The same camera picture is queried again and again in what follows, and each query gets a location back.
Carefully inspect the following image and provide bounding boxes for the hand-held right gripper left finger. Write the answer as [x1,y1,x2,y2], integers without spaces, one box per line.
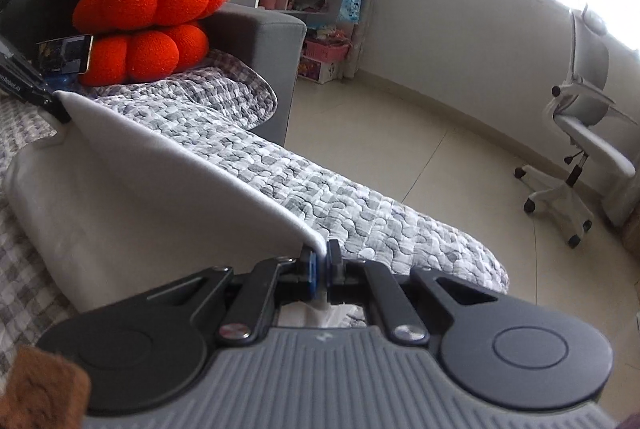
[132,248,321,343]

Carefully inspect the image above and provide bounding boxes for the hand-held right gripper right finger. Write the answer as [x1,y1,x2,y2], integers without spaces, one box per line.
[325,240,508,344]

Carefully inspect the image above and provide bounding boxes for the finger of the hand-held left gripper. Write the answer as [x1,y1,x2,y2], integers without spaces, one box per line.
[29,93,72,126]

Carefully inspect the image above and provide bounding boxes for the white garment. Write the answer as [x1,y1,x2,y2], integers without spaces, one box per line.
[2,91,372,329]

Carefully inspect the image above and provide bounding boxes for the blue phone stand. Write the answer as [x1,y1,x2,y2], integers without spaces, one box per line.
[42,75,77,94]

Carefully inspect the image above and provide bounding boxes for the smartphone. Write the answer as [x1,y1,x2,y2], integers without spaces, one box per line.
[35,34,95,78]

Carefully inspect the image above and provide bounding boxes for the grey patterned quilt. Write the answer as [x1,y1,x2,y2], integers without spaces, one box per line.
[0,49,510,380]

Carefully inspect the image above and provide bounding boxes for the grey sofa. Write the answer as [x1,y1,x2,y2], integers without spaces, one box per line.
[0,0,307,148]

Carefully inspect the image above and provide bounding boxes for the pink basket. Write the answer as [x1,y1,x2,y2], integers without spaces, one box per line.
[304,38,351,63]

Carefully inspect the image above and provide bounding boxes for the brown fuzzy cloth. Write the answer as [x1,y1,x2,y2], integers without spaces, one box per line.
[0,346,92,429]

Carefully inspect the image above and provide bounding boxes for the white office chair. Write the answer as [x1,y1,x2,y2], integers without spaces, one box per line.
[514,5,640,250]

